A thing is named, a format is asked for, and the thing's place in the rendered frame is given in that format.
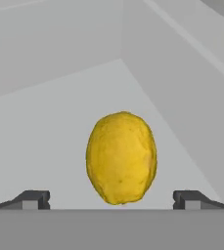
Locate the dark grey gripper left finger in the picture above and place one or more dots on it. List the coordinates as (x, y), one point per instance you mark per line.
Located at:
(35, 196)

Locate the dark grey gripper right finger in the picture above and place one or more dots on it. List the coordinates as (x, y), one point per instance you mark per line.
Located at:
(188, 196)

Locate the yellow lemon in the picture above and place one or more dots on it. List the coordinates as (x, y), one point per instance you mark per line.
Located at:
(121, 158)

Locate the white fridge interior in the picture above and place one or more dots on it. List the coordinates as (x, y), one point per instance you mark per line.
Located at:
(84, 65)

